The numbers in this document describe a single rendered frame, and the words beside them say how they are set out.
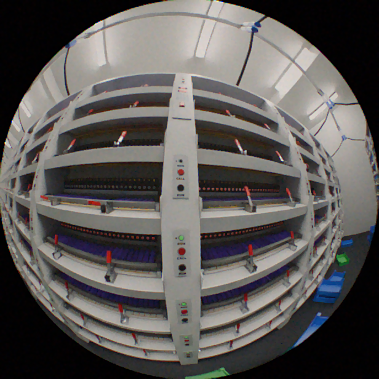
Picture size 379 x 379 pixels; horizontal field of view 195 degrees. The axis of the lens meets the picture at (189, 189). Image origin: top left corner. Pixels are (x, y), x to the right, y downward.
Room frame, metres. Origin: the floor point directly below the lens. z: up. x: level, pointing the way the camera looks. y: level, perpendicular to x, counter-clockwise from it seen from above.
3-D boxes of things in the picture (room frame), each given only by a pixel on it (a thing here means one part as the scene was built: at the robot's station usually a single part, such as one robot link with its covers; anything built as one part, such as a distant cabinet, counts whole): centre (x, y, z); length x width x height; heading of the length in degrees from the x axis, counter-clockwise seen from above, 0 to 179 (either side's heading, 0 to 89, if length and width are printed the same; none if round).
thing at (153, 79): (0.31, 0.38, 1.79); 2.19 x 0.20 x 0.03; 100
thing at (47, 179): (0.25, 0.73, 0.90); 0.20 x 0.09 x 1.81; 10
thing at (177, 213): (0.37, 0.04, 0.90); 0.20 x 0.09 x 1.81; 10
